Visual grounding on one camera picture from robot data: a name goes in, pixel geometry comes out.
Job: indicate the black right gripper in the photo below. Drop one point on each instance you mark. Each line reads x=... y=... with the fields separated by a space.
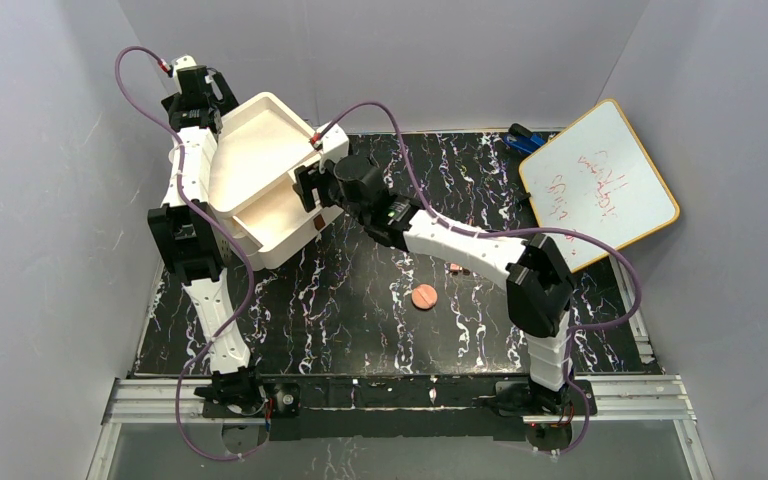
x=306 y=185

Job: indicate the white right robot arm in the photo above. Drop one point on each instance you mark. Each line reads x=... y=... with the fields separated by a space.
x=532 y=272

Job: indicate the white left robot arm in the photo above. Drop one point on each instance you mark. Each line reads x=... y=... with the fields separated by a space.
x=185 y=231

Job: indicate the white drawer organizer frame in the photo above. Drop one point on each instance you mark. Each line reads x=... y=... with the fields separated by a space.
x=261 y=143

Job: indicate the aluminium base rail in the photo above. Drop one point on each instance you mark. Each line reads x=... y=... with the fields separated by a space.
x=414 y=426

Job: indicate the yellow framed whiteboard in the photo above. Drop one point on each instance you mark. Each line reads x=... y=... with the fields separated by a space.
x=595 y=177

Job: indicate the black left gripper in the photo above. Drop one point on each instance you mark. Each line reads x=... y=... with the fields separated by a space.
x=199 y=85

